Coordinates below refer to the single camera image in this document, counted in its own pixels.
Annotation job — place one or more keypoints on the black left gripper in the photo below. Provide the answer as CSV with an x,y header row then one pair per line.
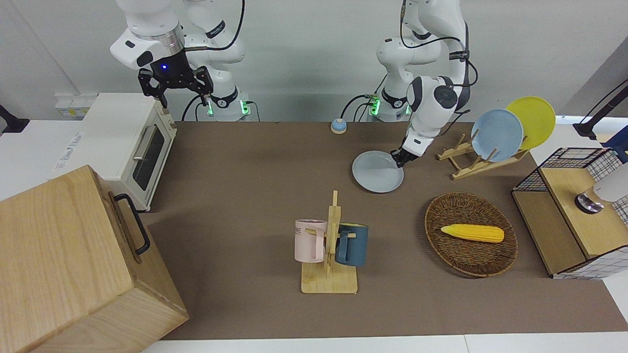
x,y
408,155

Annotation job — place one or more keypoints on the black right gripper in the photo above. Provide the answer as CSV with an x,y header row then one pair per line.
x,y
201,78

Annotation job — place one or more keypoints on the gray round plate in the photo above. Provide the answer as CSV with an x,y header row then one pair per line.
x,y
377,171

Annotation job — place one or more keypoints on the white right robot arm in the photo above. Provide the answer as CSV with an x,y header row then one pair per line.
x,y
147,19

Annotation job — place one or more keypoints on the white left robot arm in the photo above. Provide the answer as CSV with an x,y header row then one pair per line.
x,y
431,103

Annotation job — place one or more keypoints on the light blue plate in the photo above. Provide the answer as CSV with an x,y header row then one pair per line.
x,y
496,135

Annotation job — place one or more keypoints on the yellow plate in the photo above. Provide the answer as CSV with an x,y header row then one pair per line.
x,y
537,117

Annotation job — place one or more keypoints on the small blue round knob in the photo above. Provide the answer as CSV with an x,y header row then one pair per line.
x,y
338,127

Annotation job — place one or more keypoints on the wooden dish rack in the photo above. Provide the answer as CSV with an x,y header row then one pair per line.
x,y
471,166

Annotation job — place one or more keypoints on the white toaster oven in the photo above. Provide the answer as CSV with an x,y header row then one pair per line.
x,y
113,137

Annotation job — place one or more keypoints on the dark teal mug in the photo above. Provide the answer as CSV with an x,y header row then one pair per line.
x,y
355,245

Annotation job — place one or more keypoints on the yellow corn cob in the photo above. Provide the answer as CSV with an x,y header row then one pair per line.
x,y
473,233

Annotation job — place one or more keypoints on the brown wicker basket tray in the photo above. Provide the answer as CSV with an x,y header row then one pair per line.
x,y
471,255

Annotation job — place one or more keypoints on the pink mug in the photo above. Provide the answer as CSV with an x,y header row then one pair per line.
x,y
306,242

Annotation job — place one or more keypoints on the wooden mug rack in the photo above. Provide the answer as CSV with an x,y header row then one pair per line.
x,y
328,282

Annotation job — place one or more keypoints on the black clamp stand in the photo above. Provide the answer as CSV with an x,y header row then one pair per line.
x,y
10,120

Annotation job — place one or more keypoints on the wooden drawer cabinet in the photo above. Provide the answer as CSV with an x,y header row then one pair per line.
x,y
64,264

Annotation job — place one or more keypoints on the white object with metal cap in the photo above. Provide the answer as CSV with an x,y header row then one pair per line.
x,y
611,189

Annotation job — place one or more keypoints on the blue object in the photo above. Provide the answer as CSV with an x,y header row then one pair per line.
x,y
620,147

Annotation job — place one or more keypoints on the white wall socket strip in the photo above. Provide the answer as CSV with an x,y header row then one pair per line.
x,y
73,105

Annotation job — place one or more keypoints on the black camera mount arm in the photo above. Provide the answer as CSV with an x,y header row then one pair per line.
x,y
596,113

